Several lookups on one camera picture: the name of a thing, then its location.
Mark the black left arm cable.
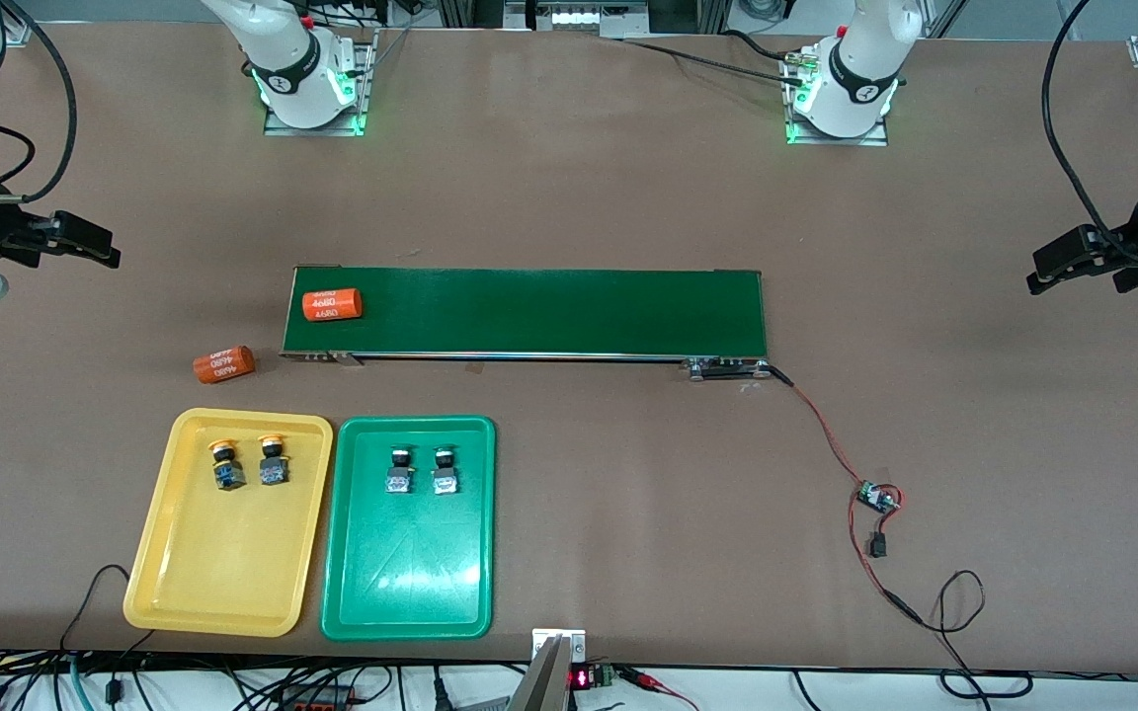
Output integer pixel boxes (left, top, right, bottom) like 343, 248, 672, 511
1041, 0, 1138, 270

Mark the red connector block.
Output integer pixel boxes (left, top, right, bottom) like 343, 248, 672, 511
278, 688, 355, 711

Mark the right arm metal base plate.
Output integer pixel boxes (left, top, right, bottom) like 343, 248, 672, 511
263, 28, 378, 137

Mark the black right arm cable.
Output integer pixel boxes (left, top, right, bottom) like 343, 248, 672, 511
0, 0, 78, 204

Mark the red black twisted wire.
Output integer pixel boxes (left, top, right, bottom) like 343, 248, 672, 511
765, 363, 928, 627

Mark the thin black looped cable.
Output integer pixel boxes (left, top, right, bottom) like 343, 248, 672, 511
920, 570, 1034, 700

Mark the green plastic tray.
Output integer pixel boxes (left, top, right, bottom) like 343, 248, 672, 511
320, 415, 497, 643

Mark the metal frame with light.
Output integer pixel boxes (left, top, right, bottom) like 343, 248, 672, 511
502, 0, 651, 40

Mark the grey metal camera mount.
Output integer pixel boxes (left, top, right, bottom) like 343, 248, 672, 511
508, 628, 588, 711

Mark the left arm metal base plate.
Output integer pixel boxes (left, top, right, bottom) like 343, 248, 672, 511
782, 47, 892, 148

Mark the red clip lead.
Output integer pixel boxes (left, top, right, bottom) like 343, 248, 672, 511
618, 666, 700, 711

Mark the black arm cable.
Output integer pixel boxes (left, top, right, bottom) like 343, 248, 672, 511
1041, 0, 1138, 270
0, 0, 78, 204

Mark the black table cable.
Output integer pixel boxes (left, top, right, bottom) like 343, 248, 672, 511
618, 28, 813, 86

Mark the orange 4680 cylinder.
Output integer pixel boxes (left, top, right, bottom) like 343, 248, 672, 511
193, 345, 257, 386
301, 287, 364, 323

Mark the yellow push button switch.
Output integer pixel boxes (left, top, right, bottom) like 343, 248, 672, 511
257, 434, 291, 488
207, 438, 247, 492

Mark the yellow plastic tray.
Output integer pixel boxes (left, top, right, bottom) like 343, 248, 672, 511
123, 407, 335, 639

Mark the green conveyor belt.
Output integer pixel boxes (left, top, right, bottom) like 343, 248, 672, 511
280, 265, 772, 382

